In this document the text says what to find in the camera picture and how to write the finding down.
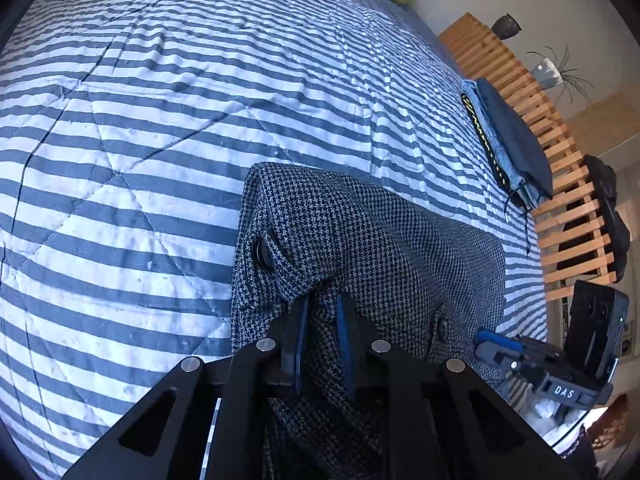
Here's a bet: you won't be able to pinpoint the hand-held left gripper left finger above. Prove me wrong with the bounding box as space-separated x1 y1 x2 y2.
62 297 311 480

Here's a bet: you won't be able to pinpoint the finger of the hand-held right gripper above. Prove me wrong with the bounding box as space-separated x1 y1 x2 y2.
487 345 549 387
474 329 531 356

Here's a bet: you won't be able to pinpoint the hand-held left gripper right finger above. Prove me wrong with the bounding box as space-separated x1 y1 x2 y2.
335 294 581 480

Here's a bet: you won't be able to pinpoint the grey houndstooth coat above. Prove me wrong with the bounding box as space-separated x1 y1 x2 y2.
231 161 508 480

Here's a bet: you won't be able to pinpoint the person's right forearm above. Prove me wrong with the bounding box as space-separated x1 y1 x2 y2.
560 427 608 480

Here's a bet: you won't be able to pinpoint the person's right hand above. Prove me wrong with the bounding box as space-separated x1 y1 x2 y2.
530 392 588 448

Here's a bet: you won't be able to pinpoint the black jacket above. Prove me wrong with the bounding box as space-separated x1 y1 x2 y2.
582 154 632 284

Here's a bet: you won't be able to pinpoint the folded dark clothes stack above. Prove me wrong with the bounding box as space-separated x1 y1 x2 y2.
462 80 544 210

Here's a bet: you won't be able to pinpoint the stack of folded clothes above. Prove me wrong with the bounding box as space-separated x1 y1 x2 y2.
475 77 555 201

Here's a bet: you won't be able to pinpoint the light wooden cabinet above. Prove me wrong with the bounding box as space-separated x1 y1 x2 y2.
567 91 640 172

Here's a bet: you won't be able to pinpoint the black pants with yellow print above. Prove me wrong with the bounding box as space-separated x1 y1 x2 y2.
459 91 532 257

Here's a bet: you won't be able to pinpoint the green spider plant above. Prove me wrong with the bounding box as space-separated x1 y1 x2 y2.
525 43 596 107

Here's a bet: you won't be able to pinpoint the blue white striped quilt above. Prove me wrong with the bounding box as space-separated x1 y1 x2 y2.
0 0 551 476

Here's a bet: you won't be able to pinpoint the white plant pot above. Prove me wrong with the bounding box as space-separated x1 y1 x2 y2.
532 57 564 89

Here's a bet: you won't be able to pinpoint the wooden slatted bench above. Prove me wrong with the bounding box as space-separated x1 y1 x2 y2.
439 12 617 301

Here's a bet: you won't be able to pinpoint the dark ceramic vase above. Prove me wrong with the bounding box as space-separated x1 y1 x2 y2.
492 13 523 41

